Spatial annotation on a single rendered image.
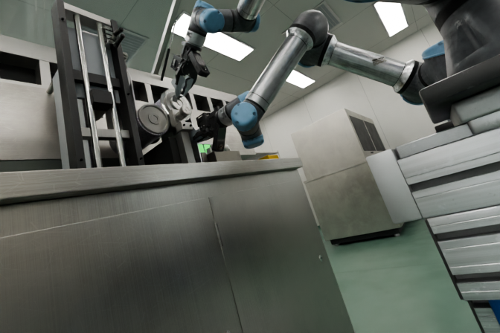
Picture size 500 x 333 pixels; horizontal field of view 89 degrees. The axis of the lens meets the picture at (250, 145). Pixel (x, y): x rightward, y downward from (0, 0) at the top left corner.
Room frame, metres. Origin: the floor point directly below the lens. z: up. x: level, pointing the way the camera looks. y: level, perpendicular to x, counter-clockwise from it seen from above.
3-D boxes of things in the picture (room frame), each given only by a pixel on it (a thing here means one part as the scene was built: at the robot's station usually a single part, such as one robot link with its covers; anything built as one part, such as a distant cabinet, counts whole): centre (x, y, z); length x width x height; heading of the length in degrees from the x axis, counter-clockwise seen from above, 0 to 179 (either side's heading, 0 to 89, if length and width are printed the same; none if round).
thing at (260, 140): (0.83, -0.02, 1.01); 0.11 x 0.08 x 0.11; 177
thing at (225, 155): (1.20, 0.26, 1.00); 0.40 x 0.16 x 0.06; 54
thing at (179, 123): (0.91, 0.23, 1.05); 0.06 x 0.05 x 0.31; 54
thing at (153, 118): (0.93, 0.41, 1.17); 0.26 x 0.12 x 0.12; 54
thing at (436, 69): (0.69, -0.63, 0.98); 0.13 x 0.12 x 0.14; 177
